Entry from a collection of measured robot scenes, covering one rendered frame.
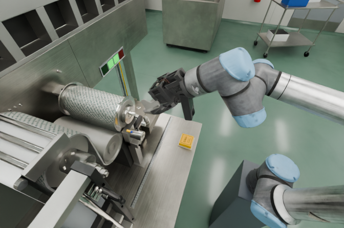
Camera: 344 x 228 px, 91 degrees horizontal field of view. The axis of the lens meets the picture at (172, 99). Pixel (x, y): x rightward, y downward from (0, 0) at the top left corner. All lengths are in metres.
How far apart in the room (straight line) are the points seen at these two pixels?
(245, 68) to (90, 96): 0.57
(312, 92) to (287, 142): 1.94
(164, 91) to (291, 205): 0.52
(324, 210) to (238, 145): 1.59
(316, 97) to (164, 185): 0.70
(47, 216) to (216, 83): 0.40
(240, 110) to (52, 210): 0.41
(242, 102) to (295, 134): 2.19
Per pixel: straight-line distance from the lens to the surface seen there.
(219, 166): 1.99
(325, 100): 0.55
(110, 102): 0.68
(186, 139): 1.00
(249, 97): 0.42
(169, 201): 0.90
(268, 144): 2.33
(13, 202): 1.01
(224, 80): 0.39
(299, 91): 0.54
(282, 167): 0.82
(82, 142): 0.57
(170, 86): 0.47
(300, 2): 3.60
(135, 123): 0.80
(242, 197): 0.97
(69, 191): 0.40
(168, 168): 0.95
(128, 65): 1.66
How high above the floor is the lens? 1.78
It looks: 46 degrees down
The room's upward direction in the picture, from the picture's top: straight up
